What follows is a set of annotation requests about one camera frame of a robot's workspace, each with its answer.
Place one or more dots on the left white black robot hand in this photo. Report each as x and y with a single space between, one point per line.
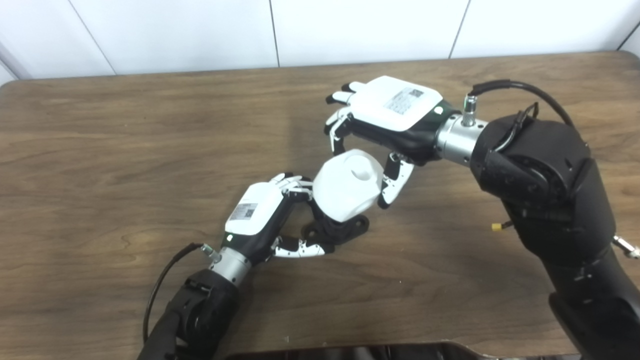
252 210

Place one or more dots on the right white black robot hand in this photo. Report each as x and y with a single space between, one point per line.
395 105

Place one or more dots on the round white piece with holes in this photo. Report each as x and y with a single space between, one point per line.
340 192

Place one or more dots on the black flanged holder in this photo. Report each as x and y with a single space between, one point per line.
350 230

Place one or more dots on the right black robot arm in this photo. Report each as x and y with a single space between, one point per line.
550 190

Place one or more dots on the small yellow connector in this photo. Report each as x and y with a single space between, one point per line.
496 227

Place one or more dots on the dark robot torso edge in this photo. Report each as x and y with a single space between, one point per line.
400 352

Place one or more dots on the silver connector plug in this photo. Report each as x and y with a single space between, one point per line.
626 246

